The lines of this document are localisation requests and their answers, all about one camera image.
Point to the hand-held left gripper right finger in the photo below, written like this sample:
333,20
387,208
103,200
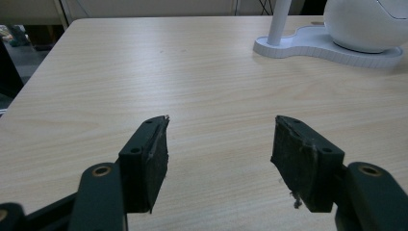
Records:
304,163

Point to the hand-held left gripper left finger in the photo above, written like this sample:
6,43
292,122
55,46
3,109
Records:
144,166

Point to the white desk lamp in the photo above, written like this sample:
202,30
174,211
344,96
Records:
349,32

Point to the dark furniture piece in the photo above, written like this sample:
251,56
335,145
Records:
8,73

